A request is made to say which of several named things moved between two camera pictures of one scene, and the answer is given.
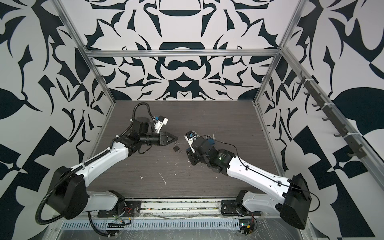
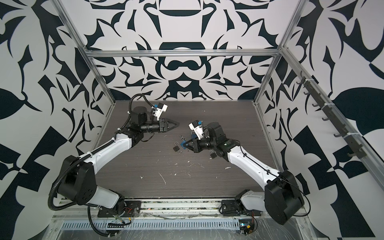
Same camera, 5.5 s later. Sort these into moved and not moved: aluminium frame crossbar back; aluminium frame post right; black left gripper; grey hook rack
Moved: black left gripper
Not moved: grey hook rack; aluminium frame post right; aluminium frame crossbar back
